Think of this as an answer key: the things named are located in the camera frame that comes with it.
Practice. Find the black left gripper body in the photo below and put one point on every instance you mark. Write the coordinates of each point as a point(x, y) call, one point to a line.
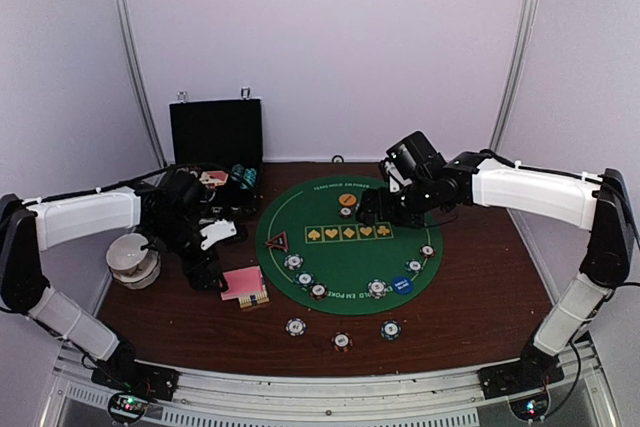
point(190, 267)

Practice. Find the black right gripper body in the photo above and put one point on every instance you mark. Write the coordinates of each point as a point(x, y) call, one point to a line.
point(407, 211)

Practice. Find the pink playing card deck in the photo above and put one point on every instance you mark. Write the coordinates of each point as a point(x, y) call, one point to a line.
point(243, 282)

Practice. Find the orange dealer button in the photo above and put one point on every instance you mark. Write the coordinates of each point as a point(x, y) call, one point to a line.
point(347, 200)

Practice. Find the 10 chips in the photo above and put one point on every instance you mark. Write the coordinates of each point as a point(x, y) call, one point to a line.
point(377, 289)
point(293, 262)

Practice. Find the blue white 10 chip stack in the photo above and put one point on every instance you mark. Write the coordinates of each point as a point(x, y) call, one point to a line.
point(296, 327)

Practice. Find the blue green 50 chip stack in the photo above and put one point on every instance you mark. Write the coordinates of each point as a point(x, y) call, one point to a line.
point(390, 330)

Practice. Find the red black 100 chip stack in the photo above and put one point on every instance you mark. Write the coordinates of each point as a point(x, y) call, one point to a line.
point(342, 342)

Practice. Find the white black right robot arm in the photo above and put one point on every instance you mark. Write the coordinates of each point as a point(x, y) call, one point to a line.
point(597, 203)

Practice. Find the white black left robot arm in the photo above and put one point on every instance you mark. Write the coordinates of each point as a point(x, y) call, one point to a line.
point(175, 211)

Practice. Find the white left wrist cover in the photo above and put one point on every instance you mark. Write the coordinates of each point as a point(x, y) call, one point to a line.
point(215, 232)

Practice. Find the card deck holder box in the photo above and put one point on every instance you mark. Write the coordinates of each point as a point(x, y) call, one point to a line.
point(254, 299)

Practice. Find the white ceramic bowl stack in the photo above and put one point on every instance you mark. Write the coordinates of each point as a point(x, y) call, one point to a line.
point(132, 262)

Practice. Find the red black triangle marker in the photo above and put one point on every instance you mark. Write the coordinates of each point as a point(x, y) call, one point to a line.
point(278, 242)

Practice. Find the red playing card in case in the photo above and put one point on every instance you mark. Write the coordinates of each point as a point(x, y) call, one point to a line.
point(214, 178)

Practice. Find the round green poker mat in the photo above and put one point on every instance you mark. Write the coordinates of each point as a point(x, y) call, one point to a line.
point(341, 252)

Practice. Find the teal chips in case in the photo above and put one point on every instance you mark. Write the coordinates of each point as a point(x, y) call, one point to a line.
point(246, 177)

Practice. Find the black poker chip case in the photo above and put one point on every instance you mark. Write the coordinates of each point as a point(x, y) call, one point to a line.
point(216, 135)

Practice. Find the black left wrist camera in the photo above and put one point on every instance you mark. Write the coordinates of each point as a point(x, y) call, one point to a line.
point(182, 191)

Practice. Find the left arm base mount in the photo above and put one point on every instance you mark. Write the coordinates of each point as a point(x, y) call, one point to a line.
point(143, 380)

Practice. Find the aluminium front rail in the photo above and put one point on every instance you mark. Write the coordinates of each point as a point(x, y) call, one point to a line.
point(452, 397)

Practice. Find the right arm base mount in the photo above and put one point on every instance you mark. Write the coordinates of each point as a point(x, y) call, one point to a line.
point(520, 379)

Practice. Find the right aluminium frame post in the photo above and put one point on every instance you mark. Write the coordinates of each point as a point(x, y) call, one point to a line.
point(524, 30)

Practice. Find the aluminium frame post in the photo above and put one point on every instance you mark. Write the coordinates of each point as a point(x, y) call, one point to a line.
point(137, 82)
point(524, 30)

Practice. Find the left aluminium frame post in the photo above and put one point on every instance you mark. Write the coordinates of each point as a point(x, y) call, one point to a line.
point(137, 82)

